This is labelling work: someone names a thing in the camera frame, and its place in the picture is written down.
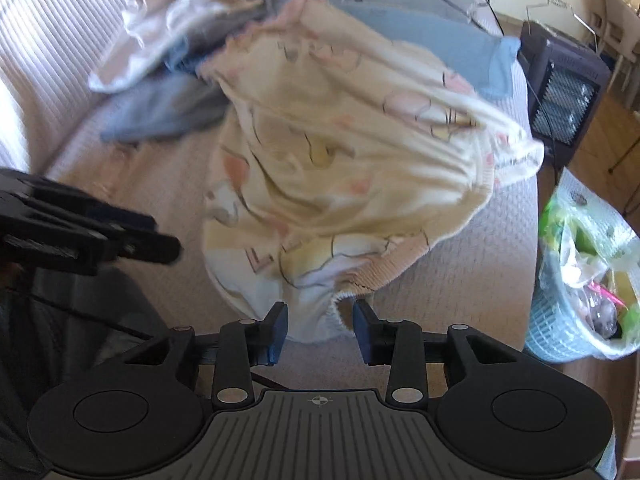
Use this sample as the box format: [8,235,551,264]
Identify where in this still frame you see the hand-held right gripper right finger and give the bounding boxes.
[352,299,523,406]

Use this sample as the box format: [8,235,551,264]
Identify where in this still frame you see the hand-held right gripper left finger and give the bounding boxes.
[122,301,290,409]

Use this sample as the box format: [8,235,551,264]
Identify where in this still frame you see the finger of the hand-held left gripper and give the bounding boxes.
[0,221,182,277]
[0,167,159,235]

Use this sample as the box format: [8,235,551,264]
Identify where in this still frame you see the cream printed pajama pants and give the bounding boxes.
[197,0,546,346]

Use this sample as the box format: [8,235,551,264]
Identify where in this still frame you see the light blue sweatshirt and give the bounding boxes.
[345,0,523,101]

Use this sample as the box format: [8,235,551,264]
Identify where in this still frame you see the grey-blue fleece garment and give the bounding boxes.
[100,5,281,143]

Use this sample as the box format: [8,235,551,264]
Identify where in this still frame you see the light blue waste basket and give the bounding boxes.
[525,280,640,363]

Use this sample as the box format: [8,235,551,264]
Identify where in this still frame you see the white garment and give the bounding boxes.
[87,0,266,93]

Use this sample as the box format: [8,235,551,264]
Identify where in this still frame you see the white mesh trash basket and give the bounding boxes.
[537,167,640,361]

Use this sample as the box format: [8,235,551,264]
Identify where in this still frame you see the dark electric heater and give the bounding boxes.
[517,20,613,166]

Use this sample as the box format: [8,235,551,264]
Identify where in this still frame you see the beige wooden chair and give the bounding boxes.
[585,0,640,91]

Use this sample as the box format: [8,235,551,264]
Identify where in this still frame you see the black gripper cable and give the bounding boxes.
[7,287,153,338]

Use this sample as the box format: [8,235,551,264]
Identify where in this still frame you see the black power cable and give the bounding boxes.
[430,0,506,36]

